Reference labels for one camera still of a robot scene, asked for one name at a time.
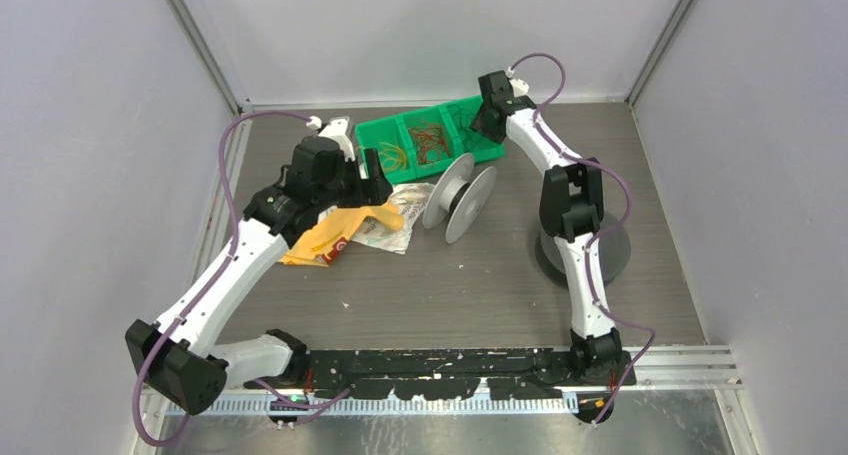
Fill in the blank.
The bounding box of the red wire bundle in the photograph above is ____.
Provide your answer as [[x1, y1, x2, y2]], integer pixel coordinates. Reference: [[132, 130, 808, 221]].
[[406, 123, 453, 168]]

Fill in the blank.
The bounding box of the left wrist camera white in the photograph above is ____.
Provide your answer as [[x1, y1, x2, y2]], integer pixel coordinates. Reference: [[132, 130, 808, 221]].
[[305, 116, 356, 161]]

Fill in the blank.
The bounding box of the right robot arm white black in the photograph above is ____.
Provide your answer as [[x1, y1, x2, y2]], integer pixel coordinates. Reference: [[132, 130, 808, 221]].
[[472, 71, 630, 386]]

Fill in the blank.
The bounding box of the white slotted cable duct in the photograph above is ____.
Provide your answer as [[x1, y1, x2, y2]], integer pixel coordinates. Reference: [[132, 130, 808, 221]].
[[203, 392, 579, 417]]

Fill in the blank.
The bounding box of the yellow snack bag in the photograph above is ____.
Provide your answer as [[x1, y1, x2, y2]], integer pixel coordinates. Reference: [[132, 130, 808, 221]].
[[278, 204, 391, 267]]

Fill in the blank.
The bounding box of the green three-compartment bin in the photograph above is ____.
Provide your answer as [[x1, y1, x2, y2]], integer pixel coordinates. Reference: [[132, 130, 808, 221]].
[[354, 96, 505, 185]]

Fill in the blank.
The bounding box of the yellow wire bundle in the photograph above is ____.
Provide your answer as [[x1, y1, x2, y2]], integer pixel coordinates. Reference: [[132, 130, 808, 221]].
[[358, 141, 409, 176]]

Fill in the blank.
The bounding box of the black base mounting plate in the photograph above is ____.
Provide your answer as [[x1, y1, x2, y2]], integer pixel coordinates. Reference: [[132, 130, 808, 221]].
[[262, 347, 636, 401]]

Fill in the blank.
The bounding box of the dark grey cable spool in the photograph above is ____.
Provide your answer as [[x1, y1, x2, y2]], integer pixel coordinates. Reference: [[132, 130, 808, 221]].
[[534, 228, 632, 289]]

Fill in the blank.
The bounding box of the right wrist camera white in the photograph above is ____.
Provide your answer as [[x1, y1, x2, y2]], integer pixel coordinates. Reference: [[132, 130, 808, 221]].
[[504, 67, 529, 97]]

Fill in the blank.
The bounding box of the floral patterned cloth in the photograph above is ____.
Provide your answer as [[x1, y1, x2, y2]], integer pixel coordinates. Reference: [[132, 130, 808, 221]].
[[353, 183, 435, 255]]

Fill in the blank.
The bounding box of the white plastic cable spool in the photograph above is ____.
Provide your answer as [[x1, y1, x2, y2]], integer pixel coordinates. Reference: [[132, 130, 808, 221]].
[[421, 153, 498, 244]]

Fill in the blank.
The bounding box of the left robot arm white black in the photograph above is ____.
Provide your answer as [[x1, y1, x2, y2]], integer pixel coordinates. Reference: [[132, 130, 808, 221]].
[[125, 136, 393, 415]]

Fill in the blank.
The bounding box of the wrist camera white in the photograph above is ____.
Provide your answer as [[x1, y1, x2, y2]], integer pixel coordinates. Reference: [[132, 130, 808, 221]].
[[504, 67, 529, 97], [305, 116, 356, 161]]

